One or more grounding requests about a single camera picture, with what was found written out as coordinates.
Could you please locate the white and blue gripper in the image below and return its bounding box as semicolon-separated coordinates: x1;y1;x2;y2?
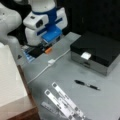
23;8;67;46

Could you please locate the black pen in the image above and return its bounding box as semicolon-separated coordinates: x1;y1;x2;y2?
74;80;100;91

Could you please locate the silver folding laptop stand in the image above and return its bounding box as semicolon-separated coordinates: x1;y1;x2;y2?
44;82;90;120

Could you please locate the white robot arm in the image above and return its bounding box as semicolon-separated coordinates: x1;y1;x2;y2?
23;0;68;46

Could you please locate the white cable with adapter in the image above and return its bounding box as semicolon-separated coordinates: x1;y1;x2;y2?
25;49;72;85

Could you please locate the black drawer box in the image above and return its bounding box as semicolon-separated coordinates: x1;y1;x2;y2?
70;32;120;75

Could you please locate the orange block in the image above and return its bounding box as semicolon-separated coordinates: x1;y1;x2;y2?
45;48;52;54

